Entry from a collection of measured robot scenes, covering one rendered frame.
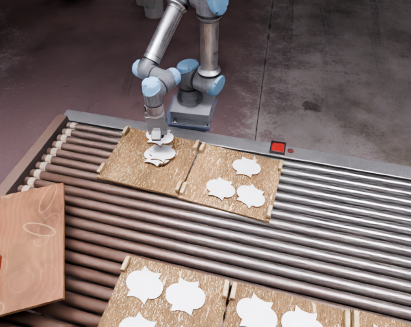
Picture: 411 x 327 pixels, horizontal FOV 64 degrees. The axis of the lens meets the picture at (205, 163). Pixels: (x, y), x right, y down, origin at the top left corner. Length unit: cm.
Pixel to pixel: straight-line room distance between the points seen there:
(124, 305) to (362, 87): 328
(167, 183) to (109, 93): 228
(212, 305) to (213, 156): 71
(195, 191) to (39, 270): 68
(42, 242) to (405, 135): 305
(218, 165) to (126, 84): 236
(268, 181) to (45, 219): 95
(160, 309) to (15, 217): 68
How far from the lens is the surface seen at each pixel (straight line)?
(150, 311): 129
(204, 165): 160
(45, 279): 133
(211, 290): 129
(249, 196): 148
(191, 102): 185
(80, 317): 136
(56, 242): 138
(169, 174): 157
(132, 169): 163
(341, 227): 152
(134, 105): 348
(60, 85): 400
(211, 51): 162
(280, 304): 130
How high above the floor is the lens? 216
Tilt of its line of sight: 49 degrees down
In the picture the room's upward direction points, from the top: 1 degrees counter-clockwise
